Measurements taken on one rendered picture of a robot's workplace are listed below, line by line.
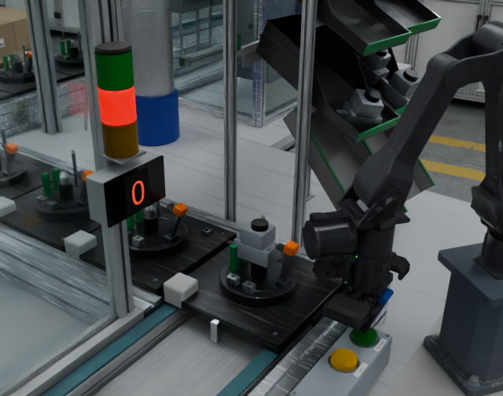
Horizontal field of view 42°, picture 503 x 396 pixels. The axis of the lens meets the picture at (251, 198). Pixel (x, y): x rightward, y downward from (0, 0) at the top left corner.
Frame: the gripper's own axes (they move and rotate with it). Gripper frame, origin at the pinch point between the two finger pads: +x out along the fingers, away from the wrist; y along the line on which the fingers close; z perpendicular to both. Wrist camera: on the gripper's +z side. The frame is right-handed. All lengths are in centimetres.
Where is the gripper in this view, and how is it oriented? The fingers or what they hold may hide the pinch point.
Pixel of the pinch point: (365, 313)
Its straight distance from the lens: 106.3
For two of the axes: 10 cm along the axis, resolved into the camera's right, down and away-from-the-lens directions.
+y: -5.7, 3.8, -7.3
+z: -8.2, -2.7, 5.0
